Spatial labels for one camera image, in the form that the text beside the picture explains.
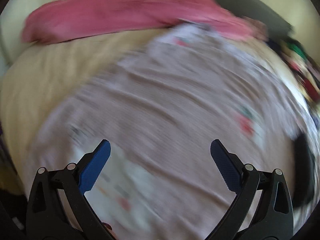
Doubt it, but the stack of folded clothes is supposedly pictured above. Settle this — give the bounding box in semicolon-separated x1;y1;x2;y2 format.
267;37;319;110

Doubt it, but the hand with red nails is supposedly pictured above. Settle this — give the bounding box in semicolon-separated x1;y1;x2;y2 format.
103;222;117;239

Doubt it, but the cream mattress cover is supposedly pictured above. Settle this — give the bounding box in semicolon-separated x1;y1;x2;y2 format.
1;29;168;194

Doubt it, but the dark grey quilted headboard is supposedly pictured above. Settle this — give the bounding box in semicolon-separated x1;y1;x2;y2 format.
215;0;293;42

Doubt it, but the lilac strawberry print bedsheet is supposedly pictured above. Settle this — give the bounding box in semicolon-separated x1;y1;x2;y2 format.
22;24;319;239

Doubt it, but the pink blanket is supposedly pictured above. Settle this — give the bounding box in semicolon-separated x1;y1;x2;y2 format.
22;0;268;44

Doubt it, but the black garment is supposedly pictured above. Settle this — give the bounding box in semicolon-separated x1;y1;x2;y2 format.
292;132;315;208

